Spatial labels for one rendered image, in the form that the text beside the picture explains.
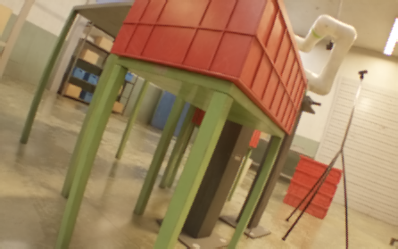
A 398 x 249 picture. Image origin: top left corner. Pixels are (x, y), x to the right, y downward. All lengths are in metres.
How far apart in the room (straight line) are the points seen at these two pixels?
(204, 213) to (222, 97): 0.82
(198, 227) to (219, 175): 0.28
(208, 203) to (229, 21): 0.88
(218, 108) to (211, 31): 0.16
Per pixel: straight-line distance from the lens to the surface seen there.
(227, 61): 0.45
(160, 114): 8.12
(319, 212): 3.30
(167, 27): 0.58
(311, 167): 3.30
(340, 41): 1.73
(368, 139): 6.73
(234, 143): 1.13
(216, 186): 1.16
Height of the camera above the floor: 0.52
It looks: 2 degrees up
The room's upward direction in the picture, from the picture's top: 21 degrees clockwise
